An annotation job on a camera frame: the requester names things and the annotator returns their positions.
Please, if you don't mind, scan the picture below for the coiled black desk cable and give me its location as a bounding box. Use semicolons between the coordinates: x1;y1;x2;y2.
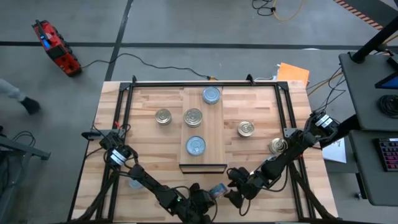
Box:
377;94;398;119

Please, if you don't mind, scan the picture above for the person's forearm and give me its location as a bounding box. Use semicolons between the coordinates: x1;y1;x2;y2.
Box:
0;78;25;103

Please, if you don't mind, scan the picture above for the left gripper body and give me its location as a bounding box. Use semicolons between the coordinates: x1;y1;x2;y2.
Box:
186;189;217;219

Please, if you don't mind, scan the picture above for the silver can teal label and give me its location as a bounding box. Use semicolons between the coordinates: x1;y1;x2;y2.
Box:
128;177;144;190
201;86;222;105
185;135;206;157

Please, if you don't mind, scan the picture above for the orange folder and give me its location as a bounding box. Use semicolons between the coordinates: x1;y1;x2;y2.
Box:
276;62;310;88

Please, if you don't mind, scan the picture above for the white paper sheet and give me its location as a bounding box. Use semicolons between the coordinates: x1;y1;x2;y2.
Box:
322;136;348;164

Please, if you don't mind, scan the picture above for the yellow floor cable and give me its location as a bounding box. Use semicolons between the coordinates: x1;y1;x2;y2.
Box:
272;0;305;22

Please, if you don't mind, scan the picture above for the black keyboard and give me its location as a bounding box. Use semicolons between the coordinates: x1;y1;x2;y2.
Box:
378;138;398;173

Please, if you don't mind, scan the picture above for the black pole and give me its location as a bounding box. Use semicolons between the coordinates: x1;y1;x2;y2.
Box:
350;15;398;64

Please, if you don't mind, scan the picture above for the black floor cable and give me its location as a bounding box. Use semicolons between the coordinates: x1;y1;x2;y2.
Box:
81;52;218;81

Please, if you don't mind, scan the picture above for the black table frame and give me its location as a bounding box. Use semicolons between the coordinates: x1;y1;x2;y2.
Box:
67;74;340;223

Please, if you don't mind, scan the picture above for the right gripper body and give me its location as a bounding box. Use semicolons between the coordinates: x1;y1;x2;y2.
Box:
244;174;268;202

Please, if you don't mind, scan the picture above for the blue screen tablet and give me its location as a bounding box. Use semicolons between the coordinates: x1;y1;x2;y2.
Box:
374;70;398;91

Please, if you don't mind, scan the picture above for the wooden shelf black frame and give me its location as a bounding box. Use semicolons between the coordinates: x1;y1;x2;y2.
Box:
178;86;228;174

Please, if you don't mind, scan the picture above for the black cable coil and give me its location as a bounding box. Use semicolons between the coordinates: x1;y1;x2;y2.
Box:
251;0;277;17

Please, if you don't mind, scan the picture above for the person's hand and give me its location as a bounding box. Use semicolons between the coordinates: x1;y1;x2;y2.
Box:
20;96;42;116

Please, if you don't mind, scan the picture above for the grey metal stand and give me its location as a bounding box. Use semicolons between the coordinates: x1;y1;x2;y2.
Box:
0;133;51;223

